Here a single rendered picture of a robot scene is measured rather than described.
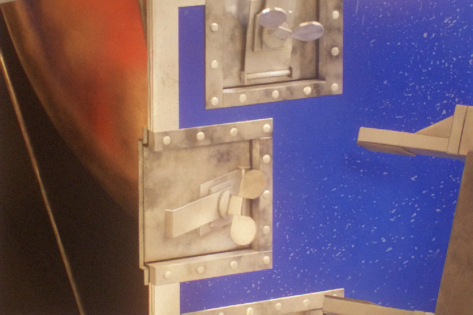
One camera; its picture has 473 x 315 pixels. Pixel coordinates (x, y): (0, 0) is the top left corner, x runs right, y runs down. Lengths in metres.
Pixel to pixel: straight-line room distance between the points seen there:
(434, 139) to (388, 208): 0.20
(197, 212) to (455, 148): 0.22
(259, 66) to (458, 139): 0.21
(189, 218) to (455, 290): 0.23
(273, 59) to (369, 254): 0.20
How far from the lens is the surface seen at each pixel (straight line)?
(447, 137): 1.99
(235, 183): 2.10
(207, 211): 2.05
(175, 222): 2.01
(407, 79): 2.15
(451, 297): 1.94
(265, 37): 2.07
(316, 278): 2.15
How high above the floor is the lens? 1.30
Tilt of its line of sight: 13 degrees down
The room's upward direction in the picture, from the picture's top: straight up
